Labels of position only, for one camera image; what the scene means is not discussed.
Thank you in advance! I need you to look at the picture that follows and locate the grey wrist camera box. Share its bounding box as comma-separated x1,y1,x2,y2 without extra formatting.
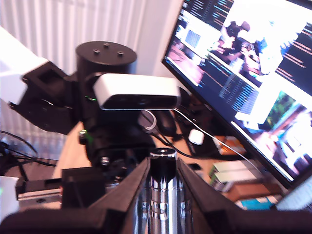
92,73,182,112

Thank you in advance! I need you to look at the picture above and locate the white pleated curtain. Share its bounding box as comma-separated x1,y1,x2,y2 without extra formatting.
0,0,182,147

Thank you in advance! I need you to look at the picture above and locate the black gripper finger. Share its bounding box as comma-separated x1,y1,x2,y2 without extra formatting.
85,157,151,220
62,167,106,209
176,157,243,216

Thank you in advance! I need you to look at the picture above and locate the small orange box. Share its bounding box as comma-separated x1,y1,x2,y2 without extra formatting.
216,136,245,156

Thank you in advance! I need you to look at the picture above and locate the black monitor with code windows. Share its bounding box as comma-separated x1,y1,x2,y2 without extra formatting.
162,0,312,189

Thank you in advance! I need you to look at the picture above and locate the brown cardboard box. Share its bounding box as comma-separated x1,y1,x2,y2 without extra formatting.
226,182,289,203

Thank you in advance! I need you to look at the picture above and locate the thin white cable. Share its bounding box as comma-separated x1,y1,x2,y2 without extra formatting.
174,108,265,173

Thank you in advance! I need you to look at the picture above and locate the black computer mouse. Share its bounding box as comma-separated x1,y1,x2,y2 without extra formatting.
156,111,177,137

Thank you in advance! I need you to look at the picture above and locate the metallic silver laser pointer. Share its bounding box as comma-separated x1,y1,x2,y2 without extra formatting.
133,148,193,234

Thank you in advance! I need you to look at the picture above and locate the white and blue small box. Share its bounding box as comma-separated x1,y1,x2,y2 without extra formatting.
235,195,281,211

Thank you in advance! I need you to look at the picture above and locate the small white earbud case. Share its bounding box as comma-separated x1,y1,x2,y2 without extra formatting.
188,129,205,146

